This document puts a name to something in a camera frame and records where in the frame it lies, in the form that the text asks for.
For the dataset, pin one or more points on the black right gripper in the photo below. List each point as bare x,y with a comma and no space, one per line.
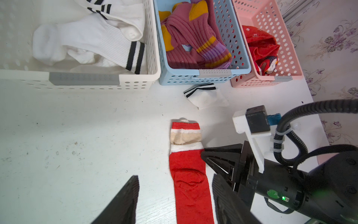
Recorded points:
242,173

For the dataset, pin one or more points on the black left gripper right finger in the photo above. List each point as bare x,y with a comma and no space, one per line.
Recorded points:
229,208

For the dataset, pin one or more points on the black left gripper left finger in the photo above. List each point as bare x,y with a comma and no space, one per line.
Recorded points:
122,208

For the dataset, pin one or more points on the plain red sock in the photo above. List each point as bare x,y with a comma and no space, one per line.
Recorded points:
192,192

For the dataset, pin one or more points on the purple striped sock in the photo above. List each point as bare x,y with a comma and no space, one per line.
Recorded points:
216,57

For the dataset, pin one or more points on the red snowflake sock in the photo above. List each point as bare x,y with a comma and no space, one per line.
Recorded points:
263,48

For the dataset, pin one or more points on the purple yellow sock front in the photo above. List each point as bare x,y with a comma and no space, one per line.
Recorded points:
187,24

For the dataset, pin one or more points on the small white ankle sock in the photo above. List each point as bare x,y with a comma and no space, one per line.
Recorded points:
89,58

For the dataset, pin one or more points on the white sock with black stripes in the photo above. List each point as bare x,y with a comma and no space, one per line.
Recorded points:
128,16

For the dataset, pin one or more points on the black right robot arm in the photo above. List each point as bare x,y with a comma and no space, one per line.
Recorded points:
276,164

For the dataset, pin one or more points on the blue plastic basket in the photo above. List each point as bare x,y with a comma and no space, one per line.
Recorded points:
232,36

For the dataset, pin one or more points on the pink plastic basket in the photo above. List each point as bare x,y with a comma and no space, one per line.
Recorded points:
266,16

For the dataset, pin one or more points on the white plastic basket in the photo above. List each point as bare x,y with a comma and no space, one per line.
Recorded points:
19,20

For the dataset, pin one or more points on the red beige cuff sock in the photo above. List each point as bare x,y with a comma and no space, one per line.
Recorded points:
185,136

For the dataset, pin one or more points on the pink round object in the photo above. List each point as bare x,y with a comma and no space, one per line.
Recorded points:
324,157

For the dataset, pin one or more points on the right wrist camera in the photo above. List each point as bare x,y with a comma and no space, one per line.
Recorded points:
259,128

